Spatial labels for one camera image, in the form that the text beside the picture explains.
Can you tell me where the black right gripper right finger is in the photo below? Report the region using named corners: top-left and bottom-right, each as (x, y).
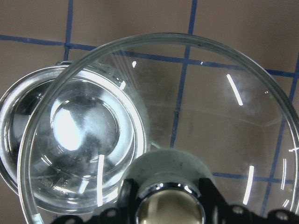
top-left (198, 178), bottom-right (224, 224)

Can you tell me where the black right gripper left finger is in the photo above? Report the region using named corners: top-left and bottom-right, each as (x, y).
top-left (118, 178), bottom-right (142, 224)

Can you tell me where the glass pot lid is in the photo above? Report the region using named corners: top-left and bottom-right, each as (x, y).
top-left (18, 33), bottom-right (299, 224)

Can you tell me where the pale green cooking pot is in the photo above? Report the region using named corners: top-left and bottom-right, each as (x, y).
top-left (0, 61), bottom-right (162, 215)

